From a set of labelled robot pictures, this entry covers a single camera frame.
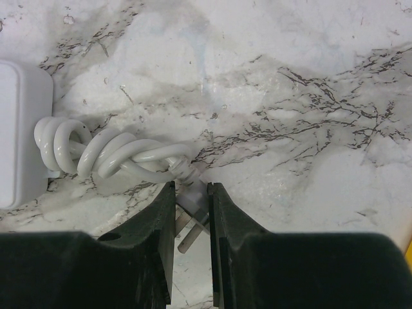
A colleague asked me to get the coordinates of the white power strip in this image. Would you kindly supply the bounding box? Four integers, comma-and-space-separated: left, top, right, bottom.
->
1, 59, 53, 209

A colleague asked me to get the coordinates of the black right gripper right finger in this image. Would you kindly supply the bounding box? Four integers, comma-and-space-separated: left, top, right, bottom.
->
207, 183, 411, 308

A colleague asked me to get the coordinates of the white power strip cord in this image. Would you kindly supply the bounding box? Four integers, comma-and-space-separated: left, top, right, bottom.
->
33, 116, 210, 254

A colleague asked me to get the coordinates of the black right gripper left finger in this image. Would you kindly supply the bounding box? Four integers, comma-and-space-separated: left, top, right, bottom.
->
1, 182, 176, 308

